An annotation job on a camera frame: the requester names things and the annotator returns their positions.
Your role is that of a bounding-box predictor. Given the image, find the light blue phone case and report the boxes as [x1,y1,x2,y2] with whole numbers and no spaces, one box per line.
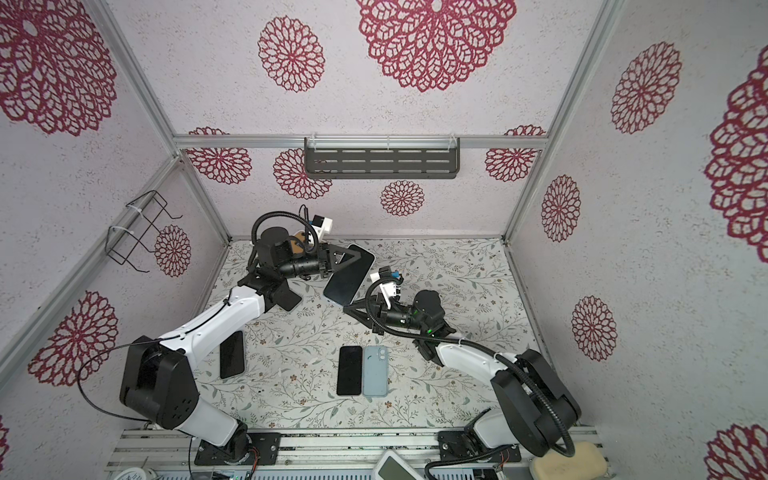
[362,345,389,398]

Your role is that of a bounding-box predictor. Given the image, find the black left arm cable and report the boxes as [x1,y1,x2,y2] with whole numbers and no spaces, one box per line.
[76,203,322,424]

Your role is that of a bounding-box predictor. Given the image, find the white tissue box wooden lid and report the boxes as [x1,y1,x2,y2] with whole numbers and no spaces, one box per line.
[288,232,308,258]

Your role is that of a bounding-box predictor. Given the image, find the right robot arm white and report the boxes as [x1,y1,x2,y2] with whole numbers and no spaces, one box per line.
[343,290,581,457]

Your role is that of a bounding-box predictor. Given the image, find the metal base rail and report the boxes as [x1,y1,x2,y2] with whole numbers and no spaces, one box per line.
[107,427,601,480]

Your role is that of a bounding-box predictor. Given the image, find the white device at bottom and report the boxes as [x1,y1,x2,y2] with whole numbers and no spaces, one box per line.
[372,449,424,480]

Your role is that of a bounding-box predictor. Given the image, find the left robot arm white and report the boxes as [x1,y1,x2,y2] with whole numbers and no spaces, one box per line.
[119,227,361,457]

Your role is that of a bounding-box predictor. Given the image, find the grey wall shelf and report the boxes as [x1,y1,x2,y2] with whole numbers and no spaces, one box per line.
[303,137,461,180]

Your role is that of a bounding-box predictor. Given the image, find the black wire rack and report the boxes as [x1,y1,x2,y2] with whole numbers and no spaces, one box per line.
[104,189,182,274]

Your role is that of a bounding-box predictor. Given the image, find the beige sponge block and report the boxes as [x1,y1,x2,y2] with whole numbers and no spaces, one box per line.
[529,442,608,480]

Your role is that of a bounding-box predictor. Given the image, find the black phone with screen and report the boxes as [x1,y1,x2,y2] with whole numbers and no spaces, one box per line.
[336,346,363,396]

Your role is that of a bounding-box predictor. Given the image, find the white round clock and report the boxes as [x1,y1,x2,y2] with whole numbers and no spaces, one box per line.
[113,467,159,480]

